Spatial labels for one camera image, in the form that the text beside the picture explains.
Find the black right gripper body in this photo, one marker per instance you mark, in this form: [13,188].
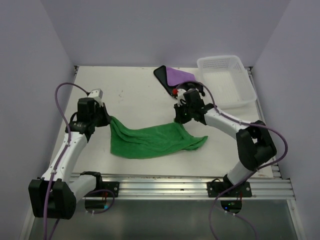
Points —
[184,112]

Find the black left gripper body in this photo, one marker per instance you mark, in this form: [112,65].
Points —
[100,117]

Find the green microfiber towel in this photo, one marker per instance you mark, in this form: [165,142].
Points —
[151,142]

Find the black and purple towel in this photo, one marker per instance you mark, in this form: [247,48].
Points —
[170,78]

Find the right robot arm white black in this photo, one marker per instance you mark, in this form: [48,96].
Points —
[254,142]

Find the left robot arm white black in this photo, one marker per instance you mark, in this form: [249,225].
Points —
[53,195]

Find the white plastic basket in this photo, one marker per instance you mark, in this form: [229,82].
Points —
[227,80]

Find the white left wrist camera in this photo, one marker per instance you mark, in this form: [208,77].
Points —
[97,95]

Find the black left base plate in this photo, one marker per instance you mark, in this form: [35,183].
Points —
[110,186]

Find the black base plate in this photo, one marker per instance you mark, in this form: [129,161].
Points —
[214,188]
[110,186]

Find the aluminium mounting rail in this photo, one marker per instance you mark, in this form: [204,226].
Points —
[195,188]

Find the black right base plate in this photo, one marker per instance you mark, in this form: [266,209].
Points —
[214,188]

